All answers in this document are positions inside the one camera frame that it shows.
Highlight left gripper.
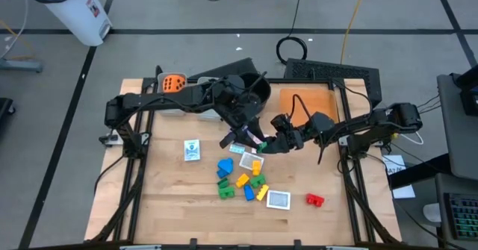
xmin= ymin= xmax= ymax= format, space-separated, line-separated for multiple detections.
xmin=218 ymin=76 xmax=267 ymax=150

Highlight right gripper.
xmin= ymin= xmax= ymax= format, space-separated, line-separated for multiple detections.
xmin=261 ymin=112 xmax=306 ymax=155

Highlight light blue toy block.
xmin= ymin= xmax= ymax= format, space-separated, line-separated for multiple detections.
xmin=217 ymin=157 xmax=235 ymax=175

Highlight blue playing card box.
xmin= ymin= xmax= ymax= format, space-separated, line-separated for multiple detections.
xmin=183 ymin=139 xmax=202 ymax=162

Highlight white bordered card box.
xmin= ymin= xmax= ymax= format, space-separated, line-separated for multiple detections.
xmin=265 ymin=190 xmax=291 ymax=211

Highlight orange foam die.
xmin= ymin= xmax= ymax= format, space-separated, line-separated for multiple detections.
xmin=162 ymin=74 xmax=187 ymax=94

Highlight red playing card box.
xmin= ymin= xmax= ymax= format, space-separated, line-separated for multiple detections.
xmin=246 ymin=131 xmax=267 ymax=150

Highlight white framed card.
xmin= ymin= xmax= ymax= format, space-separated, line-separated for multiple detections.
xmin=238 ymin=151 xmax=265 ymax=172

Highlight grey plastic bin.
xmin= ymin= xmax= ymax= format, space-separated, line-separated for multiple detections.
xmin=152 ymin=72 xmax=188 ymax=118
xmin=193 ymin=76 xmax=229 ymax=122

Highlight black plastic bucket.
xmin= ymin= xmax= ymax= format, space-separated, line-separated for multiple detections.
xmin=238 ymin=72 xmax=272 ymax=116

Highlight orange plastic tray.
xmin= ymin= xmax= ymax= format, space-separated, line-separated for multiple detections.
xmin=279 ymin=87 xmax=340 ymax=128

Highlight large green toy block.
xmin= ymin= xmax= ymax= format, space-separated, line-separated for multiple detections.
xmin=218 ymin=185 xmax=236 ymax=200

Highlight black triangular panel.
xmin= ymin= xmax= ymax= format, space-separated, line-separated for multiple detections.
xmin=187 ymin=57 xmax=262 ymax=82

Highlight red toy block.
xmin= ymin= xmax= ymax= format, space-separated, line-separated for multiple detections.
xmin=305 ymin=193 xmax=325 ymax=208

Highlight black perforated panel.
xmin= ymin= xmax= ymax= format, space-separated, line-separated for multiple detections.
xmin=283 ymin=57 xmax=383 ymax=110

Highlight white paper sheet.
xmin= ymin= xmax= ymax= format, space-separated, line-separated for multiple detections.
xmin=381 ymin=154 xmax=417 ymax=200

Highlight white computer mouse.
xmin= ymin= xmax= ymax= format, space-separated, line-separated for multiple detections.
xmin=423 ymin=202 xmax=442 ymax=224

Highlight dark keyboard desk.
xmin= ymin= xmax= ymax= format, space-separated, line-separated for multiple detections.
xmin=434 ymin=172 xmax=478 ymax=250

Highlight grey desk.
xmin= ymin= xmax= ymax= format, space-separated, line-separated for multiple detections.
xmin=435 ymin=73 xmax=478 ymax=181

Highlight black desk device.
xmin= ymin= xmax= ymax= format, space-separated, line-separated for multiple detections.
xmin=449 ymin=63 xmax=478 ymax=117

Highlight backlit keyboard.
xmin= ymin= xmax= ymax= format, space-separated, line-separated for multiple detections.
xmin=443 ymin=193 xmax=478 ymax=243

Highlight white trash bin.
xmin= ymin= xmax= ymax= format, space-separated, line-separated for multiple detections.
xmin=25 ymin=0 xmax=114 ymax=48

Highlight grey floor base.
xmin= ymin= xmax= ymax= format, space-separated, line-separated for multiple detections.
xmin=0 ymin=57 xmax=45 ymax=74

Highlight black floor object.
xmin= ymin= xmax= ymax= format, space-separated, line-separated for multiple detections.
xmin=0 ymin=97 xmax=16 ymax=131

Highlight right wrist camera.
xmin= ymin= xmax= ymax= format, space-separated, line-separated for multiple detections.
xmin=308 ymin=111 xmax=336 ymax=135

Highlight black coiled floor cable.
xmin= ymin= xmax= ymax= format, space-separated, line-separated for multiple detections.
xmin=275 ymin=0 xmax=308 ymax=67

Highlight white cables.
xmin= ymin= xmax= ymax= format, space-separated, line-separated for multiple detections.
xmin=391 ymin=130 xmax=425 ymax=146

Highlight yellow cable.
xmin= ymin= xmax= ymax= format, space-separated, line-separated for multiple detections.
xmin=339 ymin=0 xmax=369 ymax=65

